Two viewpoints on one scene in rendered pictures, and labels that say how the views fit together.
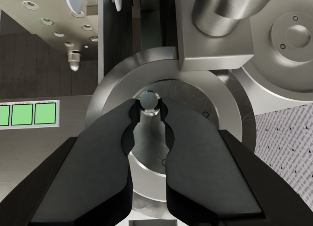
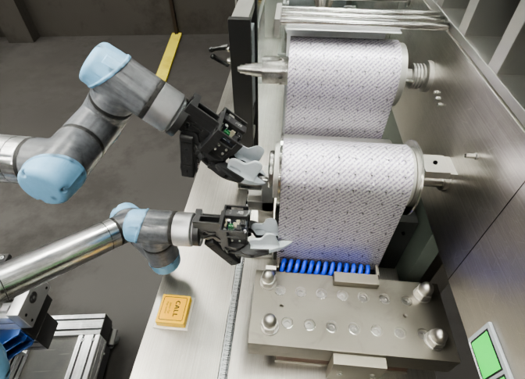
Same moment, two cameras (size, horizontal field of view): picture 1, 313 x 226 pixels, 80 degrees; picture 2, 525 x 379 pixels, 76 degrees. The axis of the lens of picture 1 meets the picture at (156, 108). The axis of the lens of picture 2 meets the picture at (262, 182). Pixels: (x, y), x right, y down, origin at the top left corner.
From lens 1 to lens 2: 0.69 m
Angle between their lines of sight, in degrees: 88
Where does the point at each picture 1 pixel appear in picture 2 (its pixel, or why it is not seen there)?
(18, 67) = not seen: outside the picture
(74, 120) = (478, 300)
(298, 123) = (321, 120)
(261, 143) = (366, 112)
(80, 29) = (366, 304)
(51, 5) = (332, 310)
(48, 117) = (486, 345)
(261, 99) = not seen: hidden behind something
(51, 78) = not seen: outside the picture
